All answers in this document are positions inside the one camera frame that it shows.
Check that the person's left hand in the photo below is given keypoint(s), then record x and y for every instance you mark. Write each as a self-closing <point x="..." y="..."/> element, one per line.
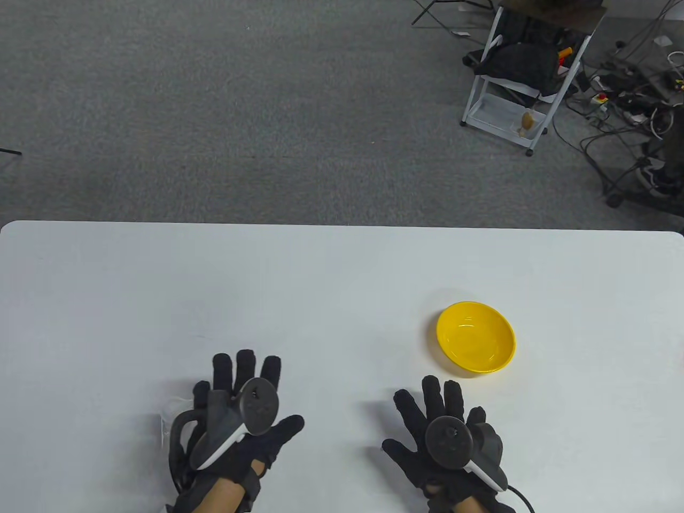
<point x="286" y="428"/>

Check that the person's right hand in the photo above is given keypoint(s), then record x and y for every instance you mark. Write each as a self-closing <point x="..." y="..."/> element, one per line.
<point x="414" y="427"/>

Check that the black and white hand controller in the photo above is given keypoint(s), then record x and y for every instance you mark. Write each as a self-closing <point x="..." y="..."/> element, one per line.
<point x="449" y="442"/>
<point x="259" y="406"/>

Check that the yellow bowl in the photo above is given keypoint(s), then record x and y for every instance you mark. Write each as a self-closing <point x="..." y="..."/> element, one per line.
<point x="475" y="336"/>

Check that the clear foam soap pump bottle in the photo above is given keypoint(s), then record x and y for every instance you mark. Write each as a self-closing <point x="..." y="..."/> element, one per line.
<point x="165" y="427"/>

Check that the person's right forearm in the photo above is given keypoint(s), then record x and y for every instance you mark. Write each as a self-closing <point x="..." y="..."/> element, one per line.
<point x="459" y="507"/>

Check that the white rolling shelf cart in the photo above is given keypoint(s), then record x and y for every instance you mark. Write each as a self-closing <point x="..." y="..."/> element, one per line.
<point x="497" y="115"/>

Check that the small brown object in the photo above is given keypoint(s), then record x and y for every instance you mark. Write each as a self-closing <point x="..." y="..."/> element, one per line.
<point x="526" y="122"/>

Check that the black wheeled stand base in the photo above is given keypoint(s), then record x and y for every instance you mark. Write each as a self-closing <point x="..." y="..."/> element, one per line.
<point x="668" y="160"/>

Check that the black bag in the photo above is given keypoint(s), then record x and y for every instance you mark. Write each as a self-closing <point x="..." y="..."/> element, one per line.
<point x="521" y="64"/>

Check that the thin black bar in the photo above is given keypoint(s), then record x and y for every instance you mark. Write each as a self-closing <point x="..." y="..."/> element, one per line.
<point x="10" y="152"/>

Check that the orange and red toy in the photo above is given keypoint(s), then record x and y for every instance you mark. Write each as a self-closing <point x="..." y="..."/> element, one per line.
<point x="564" y="52"/>

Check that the black tripod legs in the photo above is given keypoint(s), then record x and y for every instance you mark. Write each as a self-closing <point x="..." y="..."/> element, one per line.
<point x="422" y="14"/>

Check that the black wrist camera harness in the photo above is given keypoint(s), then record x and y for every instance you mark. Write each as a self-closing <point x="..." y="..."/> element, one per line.
<point x="179" y="475"/>

